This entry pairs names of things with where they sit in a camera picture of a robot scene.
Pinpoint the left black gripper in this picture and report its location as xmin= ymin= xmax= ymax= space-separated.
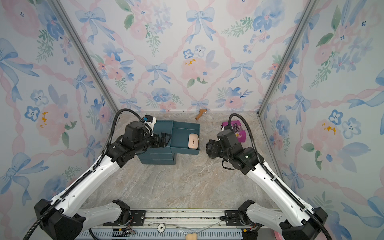
xmin=135 ymin=132 xmax=173 ymax=155

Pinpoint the teal drawer cabinet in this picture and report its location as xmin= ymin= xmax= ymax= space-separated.
xmin=136 ymin=119 xmax=178 ymax=166

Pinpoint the pink computer mouse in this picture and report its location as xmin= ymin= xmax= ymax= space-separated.
xmin=188 ymin=134 xmax=199 ymax=150

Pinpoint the teal top drawer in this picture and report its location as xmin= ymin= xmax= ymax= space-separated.
xmin=171 ymin=122 xmax=200 ymax=155

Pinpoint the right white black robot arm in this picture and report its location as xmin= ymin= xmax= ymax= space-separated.
xmin=206 ymin=130 xmax=328 ymax=240

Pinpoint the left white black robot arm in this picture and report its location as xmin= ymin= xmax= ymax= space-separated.
xmin=24 ymin=122 xmax=172 ymax=240

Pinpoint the purple snack bag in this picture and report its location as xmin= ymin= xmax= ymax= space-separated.
xmin=222 ymin=120 xmax=247 ymax=143

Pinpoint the pink alarm clock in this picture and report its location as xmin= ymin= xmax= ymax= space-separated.
xmin=274 ymin=231 xmax=284 ymax=240

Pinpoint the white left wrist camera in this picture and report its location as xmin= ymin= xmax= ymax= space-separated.
xmin=143 ymin=115 xmax=157 ymax=131

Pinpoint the wooden handle roller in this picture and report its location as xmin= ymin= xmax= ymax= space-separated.
xmin=195 ymin=109 xmax=208 ymax=120

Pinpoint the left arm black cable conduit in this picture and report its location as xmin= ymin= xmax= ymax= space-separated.
xmin=23 ymin=108 xmax=154 ymax=240

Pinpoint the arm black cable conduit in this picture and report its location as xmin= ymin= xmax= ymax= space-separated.
xmin=23 ymin=108 xmax=154 ymax=240
xmin=227 ymin=113 xmax=334 ymax=240

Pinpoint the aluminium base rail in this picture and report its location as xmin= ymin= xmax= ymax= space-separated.
xmin=70 ymin=209 xmax=275 ymax=240

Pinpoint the beige knob at rail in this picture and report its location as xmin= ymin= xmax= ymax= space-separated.
xmin=185 ymin=233 xmax=198 ymax=240

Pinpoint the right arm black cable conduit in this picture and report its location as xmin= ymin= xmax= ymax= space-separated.
xmin=227 ymin=113 xmax=334 ymax=240

